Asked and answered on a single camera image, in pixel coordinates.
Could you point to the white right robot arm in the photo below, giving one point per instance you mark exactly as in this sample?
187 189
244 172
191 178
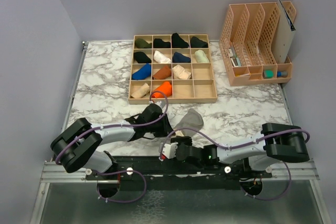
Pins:
274 143

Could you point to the navy rolled cloth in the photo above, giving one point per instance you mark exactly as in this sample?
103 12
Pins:
180 58

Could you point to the cards in rack slot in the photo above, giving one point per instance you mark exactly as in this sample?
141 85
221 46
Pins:
238 69

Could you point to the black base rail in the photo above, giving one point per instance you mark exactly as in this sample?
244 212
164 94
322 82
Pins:
172 174

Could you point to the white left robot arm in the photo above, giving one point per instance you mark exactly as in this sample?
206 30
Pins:
76 147

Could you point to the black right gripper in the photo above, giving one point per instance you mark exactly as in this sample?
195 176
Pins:
179 140

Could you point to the blue rolled cloth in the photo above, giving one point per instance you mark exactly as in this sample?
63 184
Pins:
143 73

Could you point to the pink file organizer rack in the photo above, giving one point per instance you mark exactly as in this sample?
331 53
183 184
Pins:
250 29

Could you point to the grey folder in rack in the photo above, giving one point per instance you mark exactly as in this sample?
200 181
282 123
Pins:
285 31

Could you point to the black rolled cloth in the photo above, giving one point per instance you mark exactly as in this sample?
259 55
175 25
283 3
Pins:
159 43
141 57
178 42

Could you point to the white rolled cloth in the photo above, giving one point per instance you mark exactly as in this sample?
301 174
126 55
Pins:
161 58

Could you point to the grey underwear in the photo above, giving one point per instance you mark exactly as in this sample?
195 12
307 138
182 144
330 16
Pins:
192 119

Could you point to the pale green rolled cloth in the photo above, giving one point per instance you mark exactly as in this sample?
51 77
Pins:
201 57

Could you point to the black rolled cloth left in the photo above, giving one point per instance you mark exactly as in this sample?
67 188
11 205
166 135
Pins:
141 57

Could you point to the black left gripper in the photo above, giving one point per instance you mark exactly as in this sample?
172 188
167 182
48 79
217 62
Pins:
166 128

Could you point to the beige boxer underwear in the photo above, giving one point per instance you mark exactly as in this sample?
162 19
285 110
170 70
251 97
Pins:
181 73

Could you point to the dark green rolled cloth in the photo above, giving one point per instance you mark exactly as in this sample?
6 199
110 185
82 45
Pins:
195 42

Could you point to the brown rolled cloth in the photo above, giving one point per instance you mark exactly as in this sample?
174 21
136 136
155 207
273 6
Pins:
163 73

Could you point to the olive green rolled cloth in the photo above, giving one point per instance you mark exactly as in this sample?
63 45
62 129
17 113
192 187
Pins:
142 44

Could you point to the beige rolled cloth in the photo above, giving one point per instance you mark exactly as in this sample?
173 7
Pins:
141 91

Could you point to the wooden compartment tray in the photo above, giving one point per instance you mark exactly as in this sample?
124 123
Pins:
200 88

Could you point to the orange rolled cloth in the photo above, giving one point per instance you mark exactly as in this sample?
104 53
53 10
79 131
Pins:
164 90

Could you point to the blue grey cylinder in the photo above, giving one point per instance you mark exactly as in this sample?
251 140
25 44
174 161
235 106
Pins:
282 74

